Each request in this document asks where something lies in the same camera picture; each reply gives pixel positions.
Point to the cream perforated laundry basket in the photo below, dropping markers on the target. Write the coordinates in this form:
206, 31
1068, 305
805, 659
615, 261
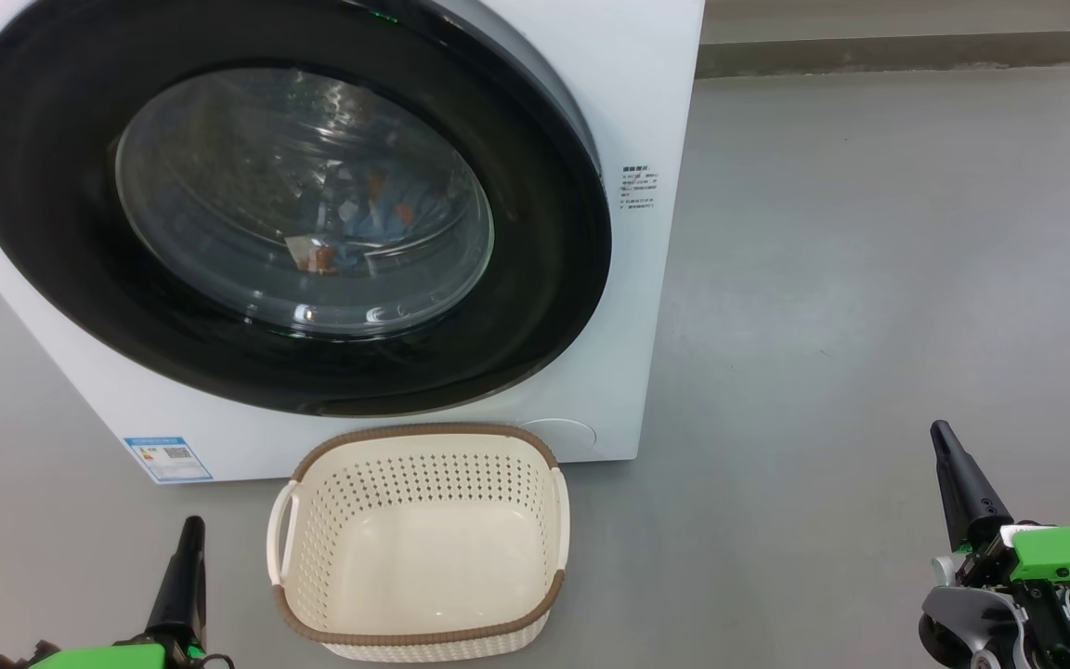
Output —
358, 483

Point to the black round glass washer door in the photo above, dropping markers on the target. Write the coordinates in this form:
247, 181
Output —
549, 279

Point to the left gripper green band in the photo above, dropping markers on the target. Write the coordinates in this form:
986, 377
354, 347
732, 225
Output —
98, 658

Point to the blue garment with orange print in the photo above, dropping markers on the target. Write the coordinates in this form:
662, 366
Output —
317, 255
391, 204

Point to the white front-load washing machine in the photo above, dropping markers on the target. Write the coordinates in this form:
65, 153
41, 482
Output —
651, 325

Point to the round white filter cover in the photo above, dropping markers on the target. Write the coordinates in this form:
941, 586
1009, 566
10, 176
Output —
567, 437

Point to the blue energy label sticker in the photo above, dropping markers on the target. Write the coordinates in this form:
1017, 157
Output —
168, 459

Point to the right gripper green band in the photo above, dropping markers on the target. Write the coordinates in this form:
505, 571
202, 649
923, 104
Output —
1064, 557

